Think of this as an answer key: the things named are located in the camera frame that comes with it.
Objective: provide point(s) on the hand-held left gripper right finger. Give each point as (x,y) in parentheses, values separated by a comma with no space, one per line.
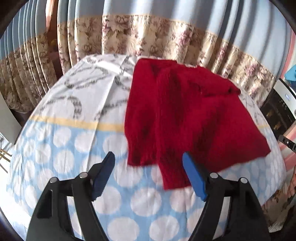
(194,176)

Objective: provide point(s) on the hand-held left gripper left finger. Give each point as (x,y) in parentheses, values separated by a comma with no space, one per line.
(105,176)

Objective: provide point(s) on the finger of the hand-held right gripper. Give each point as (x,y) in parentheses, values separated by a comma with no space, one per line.
(289,142)

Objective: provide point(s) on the red knitted sweater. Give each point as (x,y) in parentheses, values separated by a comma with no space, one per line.
(185,115)

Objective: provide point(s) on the pink striped cloth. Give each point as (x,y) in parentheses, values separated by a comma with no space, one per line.
(290,162)

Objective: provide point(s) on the black and white appliance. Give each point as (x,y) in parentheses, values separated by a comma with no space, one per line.
(277,111)

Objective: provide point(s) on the blue item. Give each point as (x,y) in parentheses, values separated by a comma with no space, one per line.
(291,73)

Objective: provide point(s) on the grey board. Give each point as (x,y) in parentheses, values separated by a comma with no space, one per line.
(9,120)

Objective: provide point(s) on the blue and floral curtain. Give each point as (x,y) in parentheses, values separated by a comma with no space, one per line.
(148,34)

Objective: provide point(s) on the wooden frame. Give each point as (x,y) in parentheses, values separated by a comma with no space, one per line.
(4,157)

